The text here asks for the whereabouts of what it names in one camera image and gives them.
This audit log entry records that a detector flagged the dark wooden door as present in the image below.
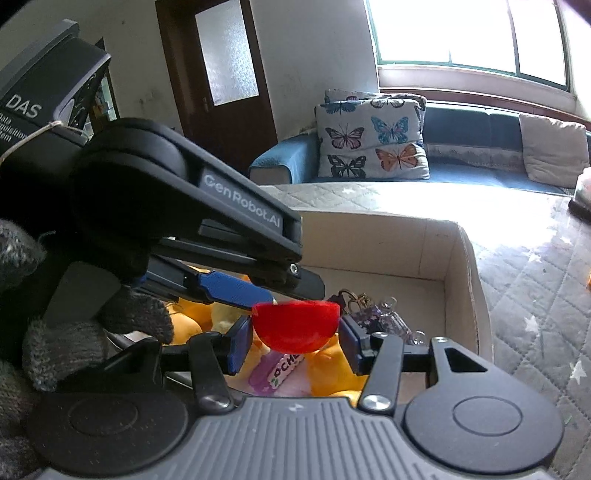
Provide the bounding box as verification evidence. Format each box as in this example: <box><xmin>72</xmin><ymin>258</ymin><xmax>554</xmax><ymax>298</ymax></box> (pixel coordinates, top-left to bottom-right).
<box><xmin>154</xmin><ymin>0</ymin><xmax>280</xmax><ymax>174</ymax></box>

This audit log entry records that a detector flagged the white string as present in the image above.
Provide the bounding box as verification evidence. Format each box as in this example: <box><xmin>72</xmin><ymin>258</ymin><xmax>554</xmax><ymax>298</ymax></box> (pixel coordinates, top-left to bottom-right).
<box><xmin>0</xmin><ymin>119</ymin><xmax>90</xmax><ymax>163</ymax></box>

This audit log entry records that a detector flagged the blue sofa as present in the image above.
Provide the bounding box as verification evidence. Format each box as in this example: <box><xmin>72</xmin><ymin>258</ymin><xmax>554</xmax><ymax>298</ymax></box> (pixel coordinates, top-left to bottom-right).
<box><xmin>248</xmin><ymin>102</ymin><xmax>591</xmax><ymax>190</ymax></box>

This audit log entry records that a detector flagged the small yellow rubber duck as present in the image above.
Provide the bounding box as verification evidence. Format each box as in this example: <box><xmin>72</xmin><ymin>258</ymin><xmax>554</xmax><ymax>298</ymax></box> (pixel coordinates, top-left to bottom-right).
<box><xmin>305</xmin><ymin>337</ymin><xmax>370</xmax><ymax>408</ymax></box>

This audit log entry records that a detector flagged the flat butterfly print pillow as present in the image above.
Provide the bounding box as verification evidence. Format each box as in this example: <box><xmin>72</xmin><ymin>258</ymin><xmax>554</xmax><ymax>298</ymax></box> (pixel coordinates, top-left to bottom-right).
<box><xmin>323</xmin><ymin>89</ymin><xmax>426</xmax><ymax>112</ymax></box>

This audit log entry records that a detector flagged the wooden display cabinet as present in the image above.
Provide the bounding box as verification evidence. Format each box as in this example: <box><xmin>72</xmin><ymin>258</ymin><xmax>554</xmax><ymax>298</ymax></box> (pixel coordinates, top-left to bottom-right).
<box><xmin>90</xmin><ymin>38</ymin><xmax>122</xmax><ymax>134</ymax></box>

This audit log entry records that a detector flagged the quilted grey star table cover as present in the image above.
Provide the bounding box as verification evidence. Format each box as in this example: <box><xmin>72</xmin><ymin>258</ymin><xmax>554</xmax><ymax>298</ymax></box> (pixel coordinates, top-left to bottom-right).
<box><xmin>259</xmin><ymin>182</ymin><xmax>591</xmax><ymax>462</ymax></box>

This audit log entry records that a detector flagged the person's left hand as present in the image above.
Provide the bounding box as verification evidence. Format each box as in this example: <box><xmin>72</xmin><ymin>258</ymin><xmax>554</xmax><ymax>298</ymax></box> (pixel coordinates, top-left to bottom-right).
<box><xmin>0</xmin><ymin>219</ymin><xmax>174</xmax><ymax>480</ymax></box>

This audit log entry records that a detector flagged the large butterfly print pillow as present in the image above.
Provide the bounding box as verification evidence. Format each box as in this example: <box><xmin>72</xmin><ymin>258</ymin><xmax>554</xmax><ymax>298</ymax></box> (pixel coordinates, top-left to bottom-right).
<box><xmin>315</xmin><ymin>99</ymin><xmax>430</xmax><ymax>181</ymax></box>

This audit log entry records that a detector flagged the white cushion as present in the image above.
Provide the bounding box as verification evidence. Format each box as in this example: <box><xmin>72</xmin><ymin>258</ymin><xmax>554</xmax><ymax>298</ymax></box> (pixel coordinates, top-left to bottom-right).
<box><xmin>519</xmin><ymin>113</ymin><xmax>591</xmax><ymax>188</ymax></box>

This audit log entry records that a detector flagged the clear glitter keychain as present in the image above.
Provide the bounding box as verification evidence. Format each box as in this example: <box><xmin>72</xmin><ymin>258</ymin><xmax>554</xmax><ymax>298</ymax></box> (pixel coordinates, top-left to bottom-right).
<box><xmin>339</xmin><ymin>288</ymin><xmax>426</xmax><ymax>345</ymax></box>

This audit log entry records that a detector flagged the purple candy packet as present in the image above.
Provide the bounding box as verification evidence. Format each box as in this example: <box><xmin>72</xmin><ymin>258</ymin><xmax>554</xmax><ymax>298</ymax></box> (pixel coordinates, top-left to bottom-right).
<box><xmin>248</xmin><ymin>353</ymin><xmax>306</xmax><ymax>398</ymax></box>

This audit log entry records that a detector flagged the green framed window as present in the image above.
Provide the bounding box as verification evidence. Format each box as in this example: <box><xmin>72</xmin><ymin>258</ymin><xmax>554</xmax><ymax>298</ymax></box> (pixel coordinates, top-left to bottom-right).
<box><xmin>365</xmin><ymin>0</ymin><xmax>583</xmax><ymax>97</ymax></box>

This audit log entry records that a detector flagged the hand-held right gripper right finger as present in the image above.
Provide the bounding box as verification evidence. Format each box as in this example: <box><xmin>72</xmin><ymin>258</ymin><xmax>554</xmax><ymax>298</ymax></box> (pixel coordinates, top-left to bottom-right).
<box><xmin>338</xmin><ymin>318</ymin><xmax>491</xmax><ymax>412</ymax></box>

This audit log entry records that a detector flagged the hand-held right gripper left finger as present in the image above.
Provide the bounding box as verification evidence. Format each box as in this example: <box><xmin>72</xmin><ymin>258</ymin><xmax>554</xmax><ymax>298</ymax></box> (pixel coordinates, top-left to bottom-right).
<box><xmin>106</xmin><ymin>315</ymin><xmax>254</xmax><ymax>414</ymax></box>

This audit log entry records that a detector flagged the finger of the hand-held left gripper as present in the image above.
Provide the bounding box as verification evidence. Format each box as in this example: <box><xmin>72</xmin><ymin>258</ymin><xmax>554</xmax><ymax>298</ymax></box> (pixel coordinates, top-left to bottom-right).
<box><xmin>137</xmin><ymin>255</ymin><xmax>279</xmax><ymax>308</ymax></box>
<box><xmin>249</xmin><ymin>261</ymin><xmax>327</xmax><ymax>302</ymax></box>

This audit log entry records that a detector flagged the red half apple toy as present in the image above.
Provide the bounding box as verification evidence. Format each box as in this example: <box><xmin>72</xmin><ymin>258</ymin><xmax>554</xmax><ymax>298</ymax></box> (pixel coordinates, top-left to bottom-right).
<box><xmin>252</xmin><ymin>300</ymin><xmax>341</xmax><ymax>355</ymax></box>

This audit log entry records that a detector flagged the large yellow rubber duck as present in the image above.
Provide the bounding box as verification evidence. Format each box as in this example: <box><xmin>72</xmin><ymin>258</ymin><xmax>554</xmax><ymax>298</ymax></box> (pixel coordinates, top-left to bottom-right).
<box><xmin>168</xmin><ymin>265</ymin><xmax>252</xmax><ymax>346</ymax></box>

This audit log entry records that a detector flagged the grey cardboard box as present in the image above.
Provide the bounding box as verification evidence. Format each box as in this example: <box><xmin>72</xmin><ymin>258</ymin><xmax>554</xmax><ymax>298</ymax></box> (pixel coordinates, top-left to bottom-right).
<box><xmin>161</xmin><ymin>210</ymin><xmax>495</xmax><ymax>403</ymax></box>

